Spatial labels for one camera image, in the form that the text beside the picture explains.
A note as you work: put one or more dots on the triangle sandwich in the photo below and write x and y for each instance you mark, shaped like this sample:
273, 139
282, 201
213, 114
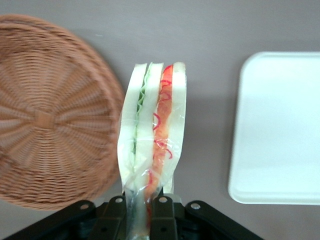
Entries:
145, 125

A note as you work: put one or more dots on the round brown wicker basket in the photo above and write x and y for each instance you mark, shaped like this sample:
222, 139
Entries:
50, 120

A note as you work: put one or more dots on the beige plastic serving tray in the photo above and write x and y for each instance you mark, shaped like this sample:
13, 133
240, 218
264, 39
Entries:
275, 130

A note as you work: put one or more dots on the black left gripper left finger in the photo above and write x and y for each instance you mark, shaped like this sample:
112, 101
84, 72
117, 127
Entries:
112, 220

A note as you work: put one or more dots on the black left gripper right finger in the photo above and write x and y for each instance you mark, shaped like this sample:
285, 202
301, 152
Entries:
163, 220

